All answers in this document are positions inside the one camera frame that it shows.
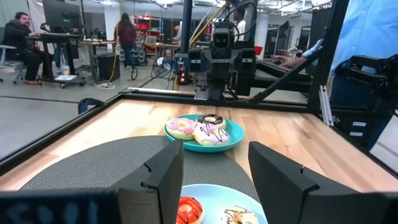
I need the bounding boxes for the person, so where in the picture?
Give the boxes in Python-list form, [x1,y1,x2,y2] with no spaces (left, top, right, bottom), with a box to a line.
[1,11,43,85]
[233,6,247,41]
[270,0,398,75]
[116,12,137,69]

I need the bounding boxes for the grey round mat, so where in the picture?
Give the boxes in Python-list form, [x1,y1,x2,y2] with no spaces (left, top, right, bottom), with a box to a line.
[20,135,261,203]

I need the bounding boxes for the black aluminium frame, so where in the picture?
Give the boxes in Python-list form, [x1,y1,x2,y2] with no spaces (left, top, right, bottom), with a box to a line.
[0,0,398,180]

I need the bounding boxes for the large orange chocolate donut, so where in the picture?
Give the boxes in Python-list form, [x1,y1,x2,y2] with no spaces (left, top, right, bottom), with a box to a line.
[196,113,227,131]

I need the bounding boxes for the office chair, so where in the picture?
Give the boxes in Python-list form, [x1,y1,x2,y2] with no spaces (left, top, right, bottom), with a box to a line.
[0,45,27,85]

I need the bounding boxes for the black computer monitor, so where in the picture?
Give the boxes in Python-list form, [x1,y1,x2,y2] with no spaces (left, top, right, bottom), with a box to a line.
[42,0,82,30]

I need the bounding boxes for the white column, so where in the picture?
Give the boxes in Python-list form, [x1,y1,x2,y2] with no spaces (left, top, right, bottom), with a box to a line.
[104,2,121,41]

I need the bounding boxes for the large pink sprinkled donut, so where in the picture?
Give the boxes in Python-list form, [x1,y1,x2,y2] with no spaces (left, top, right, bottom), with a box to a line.
[165,117,200,141]

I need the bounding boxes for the large purple glazed donut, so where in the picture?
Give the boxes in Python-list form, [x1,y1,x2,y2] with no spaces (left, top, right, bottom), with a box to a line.
[192,123,231,147]

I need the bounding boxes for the black workstation desk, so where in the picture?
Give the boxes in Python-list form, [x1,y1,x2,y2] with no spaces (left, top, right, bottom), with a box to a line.
[253,57,313,94]

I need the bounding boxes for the person's hand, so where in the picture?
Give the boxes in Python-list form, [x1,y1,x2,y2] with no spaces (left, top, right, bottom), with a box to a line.
[271,55,304,69]

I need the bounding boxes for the small orange donut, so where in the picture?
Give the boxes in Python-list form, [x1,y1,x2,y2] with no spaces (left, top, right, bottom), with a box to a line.
[221,205,259,224]

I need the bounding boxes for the wooden work table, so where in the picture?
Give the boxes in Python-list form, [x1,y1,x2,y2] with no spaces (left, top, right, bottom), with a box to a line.
[79,40,121,82]

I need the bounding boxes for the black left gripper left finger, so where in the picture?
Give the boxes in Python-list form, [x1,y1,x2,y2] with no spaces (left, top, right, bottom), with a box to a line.
[118,139,185,224]

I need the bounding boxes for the red storage shelf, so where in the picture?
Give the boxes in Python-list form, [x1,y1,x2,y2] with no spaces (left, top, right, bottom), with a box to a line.
[133,17,164,57]

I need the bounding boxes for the teal green plate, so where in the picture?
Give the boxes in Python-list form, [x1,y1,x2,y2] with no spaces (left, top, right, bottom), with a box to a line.
[163,113,246,153]

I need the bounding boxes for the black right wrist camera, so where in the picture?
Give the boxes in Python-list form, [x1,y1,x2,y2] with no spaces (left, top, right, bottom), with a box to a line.
[212,27,234,49]

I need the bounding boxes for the small red donut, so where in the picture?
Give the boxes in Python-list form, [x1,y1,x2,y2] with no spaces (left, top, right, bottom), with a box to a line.
[176,196,205,224]

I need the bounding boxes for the black table clamp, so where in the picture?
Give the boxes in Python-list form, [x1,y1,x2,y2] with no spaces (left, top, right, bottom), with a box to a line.
[77,98,105,114]

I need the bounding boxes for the black equipment case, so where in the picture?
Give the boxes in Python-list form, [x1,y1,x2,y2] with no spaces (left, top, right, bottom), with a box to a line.
[329,54,398,150]

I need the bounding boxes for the light blue plate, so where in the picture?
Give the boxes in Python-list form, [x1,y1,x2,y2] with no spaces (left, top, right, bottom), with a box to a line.
[180,183,269,224]

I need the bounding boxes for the black office desk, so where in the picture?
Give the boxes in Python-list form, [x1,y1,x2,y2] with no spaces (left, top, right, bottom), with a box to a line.
[26,32,86,88]

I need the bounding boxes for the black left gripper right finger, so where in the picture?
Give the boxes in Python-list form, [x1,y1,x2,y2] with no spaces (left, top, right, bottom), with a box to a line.
[248,141,321,224]

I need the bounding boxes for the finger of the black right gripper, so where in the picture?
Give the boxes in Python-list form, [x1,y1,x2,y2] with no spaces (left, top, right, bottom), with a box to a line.
[200,49,216,72]
[230,50,243,72]

